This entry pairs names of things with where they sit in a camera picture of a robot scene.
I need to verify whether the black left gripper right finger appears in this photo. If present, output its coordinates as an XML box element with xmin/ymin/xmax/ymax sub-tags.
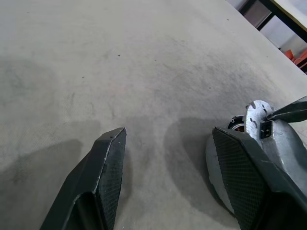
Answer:
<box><xmin>212</xmin><ymin>126</ymin><xmax>307</xmax><ymax>230</ymax></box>

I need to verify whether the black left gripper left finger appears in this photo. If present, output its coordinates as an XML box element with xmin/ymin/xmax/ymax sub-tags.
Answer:
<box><xmin>39</xmin><ymin>127</ymin><xmax>127</xmax><ymax>230</ymax></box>

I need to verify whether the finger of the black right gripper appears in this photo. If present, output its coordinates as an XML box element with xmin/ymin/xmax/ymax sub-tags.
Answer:
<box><xmin>266</xmin><ymin>95</ymin><xmax>307</xmax><ymax>123</ymax></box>

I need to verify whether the orange stool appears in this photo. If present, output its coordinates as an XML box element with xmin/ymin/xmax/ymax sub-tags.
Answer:
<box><xmin>284</xmin><ymin>49</ymin><xmax>307</xmax><ymax>72</ymax></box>

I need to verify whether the black metal rack frame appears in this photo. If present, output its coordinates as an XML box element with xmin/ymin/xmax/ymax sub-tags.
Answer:
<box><xmin>237</xmin><ymin>0</ymin><xmax>307</xmax><ymax>44</ymax></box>

